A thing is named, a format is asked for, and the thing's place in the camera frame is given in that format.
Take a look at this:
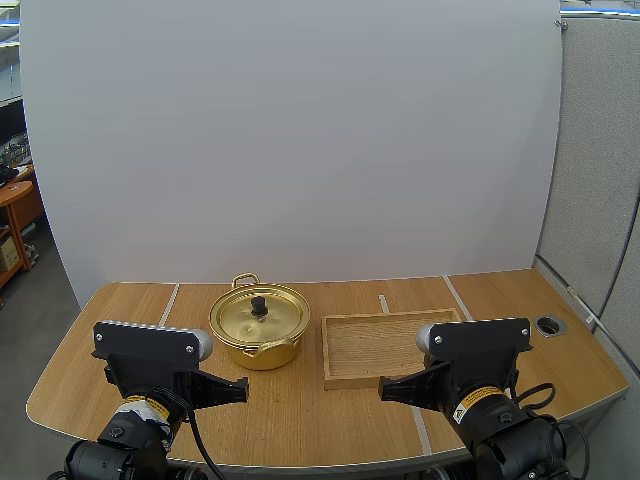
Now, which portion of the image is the black cable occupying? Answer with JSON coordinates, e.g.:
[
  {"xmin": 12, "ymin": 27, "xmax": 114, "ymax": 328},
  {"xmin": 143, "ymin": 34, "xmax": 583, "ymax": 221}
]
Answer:
[
  {"xmin": 181, "ymin": 394, "xmax": 222, "ymax": 474},
  {"xmin": 510, "ymin": 381, "xmax": 556, "ymax": 409},
  {"xmin": 547, "ymin": 415, "xmax": 572, "ymax": 469}
]

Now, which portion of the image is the grey office partition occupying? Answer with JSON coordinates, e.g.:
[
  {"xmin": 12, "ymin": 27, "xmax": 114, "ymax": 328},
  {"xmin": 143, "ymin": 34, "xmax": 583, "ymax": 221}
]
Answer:
[{"xmin": 532, "ymin": 13, "xmax": 640, "ymax": 371}]

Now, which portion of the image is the shallow wooden tray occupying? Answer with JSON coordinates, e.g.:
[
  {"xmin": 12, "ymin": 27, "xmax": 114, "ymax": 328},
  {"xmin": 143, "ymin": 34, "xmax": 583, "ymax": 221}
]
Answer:
[{"xmin": 319, "ymin": 307, "xmax": 464, "ymax": 392}]

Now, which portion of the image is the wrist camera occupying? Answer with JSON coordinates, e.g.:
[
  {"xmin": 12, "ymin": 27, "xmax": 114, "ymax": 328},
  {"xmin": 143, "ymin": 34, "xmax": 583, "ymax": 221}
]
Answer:
[
  {"xmin": 415, "ymin": 316, "xmax": 533, "ymax": 374},
  {"xmin": 91, "ymin": 320, "xmax": 216, "ymax": 399}
]

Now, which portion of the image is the gold lid with black knob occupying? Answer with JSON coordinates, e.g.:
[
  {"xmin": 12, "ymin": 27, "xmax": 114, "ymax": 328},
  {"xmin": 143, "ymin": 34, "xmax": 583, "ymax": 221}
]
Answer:
[{"xmin": 209, "ymin": 285, "xmax": 308, "ymax": 350}]

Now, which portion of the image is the orange wooden desk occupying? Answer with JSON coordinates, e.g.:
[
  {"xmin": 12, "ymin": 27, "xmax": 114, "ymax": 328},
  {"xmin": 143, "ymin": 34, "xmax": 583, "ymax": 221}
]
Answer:
[{"xmin": 0, "ymin": 166, "xmax": 47, "ymax": 301}]

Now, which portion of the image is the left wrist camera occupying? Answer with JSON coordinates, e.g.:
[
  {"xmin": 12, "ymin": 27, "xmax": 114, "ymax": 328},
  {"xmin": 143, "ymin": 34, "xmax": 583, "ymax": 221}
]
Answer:
[{"xmin": 91, "ymin": 320, "xmax": 216, "ymax": 399}]

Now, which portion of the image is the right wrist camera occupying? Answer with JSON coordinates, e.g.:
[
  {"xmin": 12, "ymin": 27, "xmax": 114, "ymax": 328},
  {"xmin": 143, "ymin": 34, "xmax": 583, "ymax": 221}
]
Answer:
[{"xmin": 415, "ymin": 316, "xmax": 533, "ymax": 374}]

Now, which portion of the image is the gold pot with two handles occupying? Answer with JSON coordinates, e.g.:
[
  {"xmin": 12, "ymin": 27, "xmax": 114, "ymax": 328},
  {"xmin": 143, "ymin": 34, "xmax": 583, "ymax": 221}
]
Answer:
[{"xmin": 208, "ymin": 272, "xmax": 312, "ymax": 372}]

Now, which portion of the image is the white backdrop board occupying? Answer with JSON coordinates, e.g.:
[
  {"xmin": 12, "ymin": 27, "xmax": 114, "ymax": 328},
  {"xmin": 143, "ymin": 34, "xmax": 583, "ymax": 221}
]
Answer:
[{"xmin": 16, "ymin": 0, "xmax": 563, "ymax": 311}]

